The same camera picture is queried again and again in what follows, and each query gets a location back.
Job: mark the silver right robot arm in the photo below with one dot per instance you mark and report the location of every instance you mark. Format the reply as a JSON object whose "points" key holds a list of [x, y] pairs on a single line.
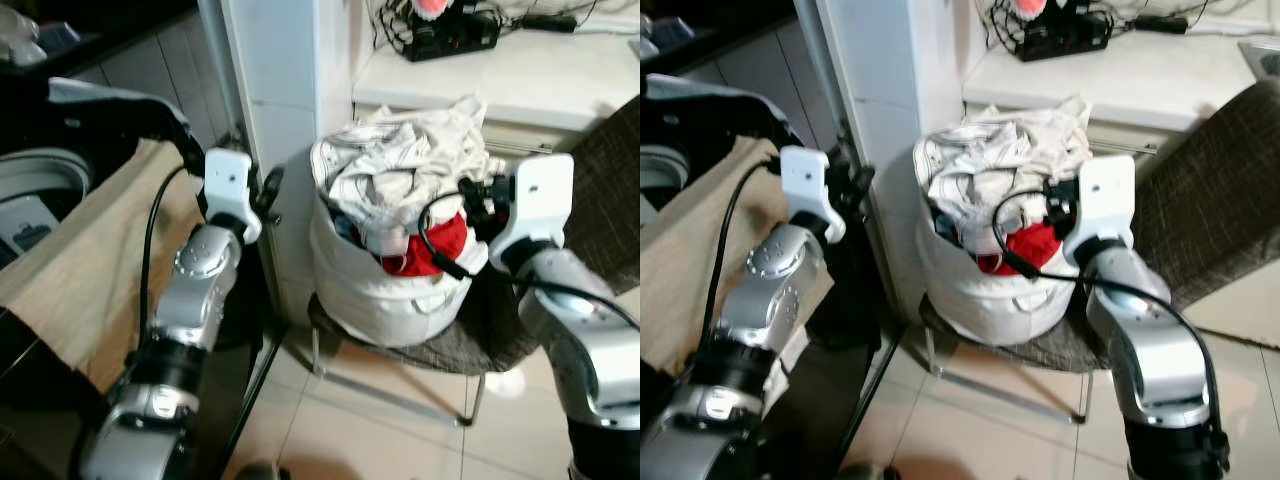
{"points": [[1150, 350], [590, 350]]}

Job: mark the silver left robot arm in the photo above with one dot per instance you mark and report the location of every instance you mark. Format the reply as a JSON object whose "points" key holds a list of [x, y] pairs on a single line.
{"points": [[190, 300], [760, 300]]}

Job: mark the white washing machine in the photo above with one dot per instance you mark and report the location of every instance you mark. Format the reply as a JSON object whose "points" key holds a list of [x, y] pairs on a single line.
{"points": [[40, 190], [660, 180]]}

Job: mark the red garment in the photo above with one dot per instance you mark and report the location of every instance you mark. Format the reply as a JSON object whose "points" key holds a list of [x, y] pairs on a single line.
{"points": [[440, 245], [1035, 248]]}

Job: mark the white crumpled garment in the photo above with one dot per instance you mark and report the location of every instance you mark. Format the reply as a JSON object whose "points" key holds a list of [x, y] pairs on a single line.
{"points": [[1000, 160], [400, 165]]}

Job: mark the brown fabric metal-leg chair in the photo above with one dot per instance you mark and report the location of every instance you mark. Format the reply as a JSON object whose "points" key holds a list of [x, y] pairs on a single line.
{"points": [[590, 210], [1200, 200]]}

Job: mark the white fabric laundry basket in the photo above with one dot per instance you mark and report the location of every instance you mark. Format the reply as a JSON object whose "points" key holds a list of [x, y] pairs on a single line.
{"points": [[390, 305], [1000, 305]]}

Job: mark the white counter cabinet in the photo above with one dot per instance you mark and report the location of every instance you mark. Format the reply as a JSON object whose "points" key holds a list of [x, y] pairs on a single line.
{"points": [[1130, 85], [520, 85]]}

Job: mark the black power strip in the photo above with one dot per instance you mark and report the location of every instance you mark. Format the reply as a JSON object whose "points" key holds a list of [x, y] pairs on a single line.
{"points": [[450, 38], [1065, 38]]}

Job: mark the black power adapter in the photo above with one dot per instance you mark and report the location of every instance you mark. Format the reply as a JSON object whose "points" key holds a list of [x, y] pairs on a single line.
{"points": [[548, 22], [1160, 24]]}

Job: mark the beige cloth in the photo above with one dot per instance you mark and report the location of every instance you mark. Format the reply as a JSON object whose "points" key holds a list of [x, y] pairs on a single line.
{"points": [[90, 270], [680, 290]]}

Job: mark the pink round object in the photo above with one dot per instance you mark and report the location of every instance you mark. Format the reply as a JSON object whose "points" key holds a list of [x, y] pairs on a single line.
{"points": [[1030, 8], [435, 7]]}

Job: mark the dark furniture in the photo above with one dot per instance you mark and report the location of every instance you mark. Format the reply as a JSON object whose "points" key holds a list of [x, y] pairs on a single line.
{"points": [[100, 25], [720, 20]]}

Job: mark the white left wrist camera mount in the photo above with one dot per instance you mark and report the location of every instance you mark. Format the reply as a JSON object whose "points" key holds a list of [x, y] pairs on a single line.
{"points": [[228, 185], [805, 185]]}

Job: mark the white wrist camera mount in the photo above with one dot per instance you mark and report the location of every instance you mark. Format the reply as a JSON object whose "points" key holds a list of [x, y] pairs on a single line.
{"points": [[228, 185], [540, 200], [805, 185], [1105, 200]]}

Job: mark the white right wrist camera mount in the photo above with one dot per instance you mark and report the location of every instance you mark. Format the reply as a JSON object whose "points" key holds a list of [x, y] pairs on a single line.
{"points": [[1105, 200], [540, 200]]}

